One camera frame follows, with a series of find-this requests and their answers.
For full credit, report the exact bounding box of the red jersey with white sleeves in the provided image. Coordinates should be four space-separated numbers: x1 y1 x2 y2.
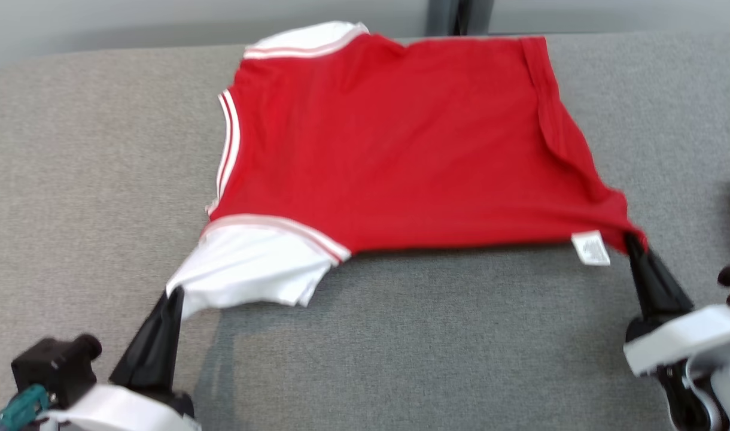
165 21 648 321

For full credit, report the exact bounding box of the grey double partition post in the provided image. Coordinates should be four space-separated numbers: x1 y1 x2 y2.
428 0 495 35

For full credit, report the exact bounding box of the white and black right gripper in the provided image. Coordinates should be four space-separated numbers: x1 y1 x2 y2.
623 235 730 377

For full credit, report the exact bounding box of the teal left camera connector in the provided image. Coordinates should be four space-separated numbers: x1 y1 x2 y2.
0 384 50 431

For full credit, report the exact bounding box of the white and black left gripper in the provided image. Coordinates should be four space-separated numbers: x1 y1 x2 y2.
39 289 202 431

